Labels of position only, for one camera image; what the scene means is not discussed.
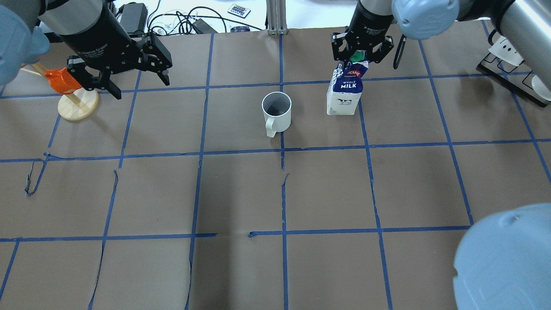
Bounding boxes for black wire cup rack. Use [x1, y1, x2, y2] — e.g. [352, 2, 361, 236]
[477, 30, 550, 108]

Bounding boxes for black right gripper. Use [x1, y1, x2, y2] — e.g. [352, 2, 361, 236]
[331, 9, 394, 64]

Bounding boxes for orange mug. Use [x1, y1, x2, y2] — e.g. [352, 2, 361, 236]
[44, 67, 82, 95]

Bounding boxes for small remote control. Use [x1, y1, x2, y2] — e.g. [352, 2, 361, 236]
[227, 4, 251, 19]

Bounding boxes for black power brick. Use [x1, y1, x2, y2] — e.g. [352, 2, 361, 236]
[191, 19, 218, 34]

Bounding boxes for blue white milk carton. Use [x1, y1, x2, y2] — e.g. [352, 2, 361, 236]
[326, 50, 369, 115]

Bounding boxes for white ribbed mug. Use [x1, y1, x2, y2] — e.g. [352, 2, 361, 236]
[261, 91, 292, 138]

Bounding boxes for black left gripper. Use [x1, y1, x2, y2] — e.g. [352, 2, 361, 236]
[67, 34, 173, 100]

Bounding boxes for wooden mug tree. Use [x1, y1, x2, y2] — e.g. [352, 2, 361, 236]
[20, 62, 100, 121]

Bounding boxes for aluminium frame post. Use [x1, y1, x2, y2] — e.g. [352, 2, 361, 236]
[266, 0, 288, 35]

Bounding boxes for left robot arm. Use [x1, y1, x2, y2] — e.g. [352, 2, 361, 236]
[0, 0, 173, 99]

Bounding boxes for white cup on rack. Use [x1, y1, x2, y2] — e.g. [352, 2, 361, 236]
[531, 75, 551, 101]
[489, 36, 525, 67]

